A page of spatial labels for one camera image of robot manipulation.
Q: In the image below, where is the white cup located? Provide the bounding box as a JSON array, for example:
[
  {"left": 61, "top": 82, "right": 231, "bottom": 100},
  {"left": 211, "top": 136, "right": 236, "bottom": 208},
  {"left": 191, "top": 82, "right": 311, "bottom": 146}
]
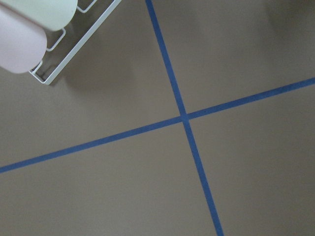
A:
[{"left": 0, "top": 0, "right": 78, "bottom": 31}]

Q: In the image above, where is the pink cup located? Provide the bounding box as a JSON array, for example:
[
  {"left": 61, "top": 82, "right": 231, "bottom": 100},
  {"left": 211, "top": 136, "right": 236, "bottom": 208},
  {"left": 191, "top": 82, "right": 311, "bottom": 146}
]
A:
[{"left": 0, "top": 5, "right": 47, "bottom": 74}]

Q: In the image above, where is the white wire cup basket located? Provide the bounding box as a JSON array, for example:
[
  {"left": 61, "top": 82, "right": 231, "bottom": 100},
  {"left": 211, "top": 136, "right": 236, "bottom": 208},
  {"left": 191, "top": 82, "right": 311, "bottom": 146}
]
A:
[{"left": 29, "top": 0, "right": 121, "bottom": 85}]

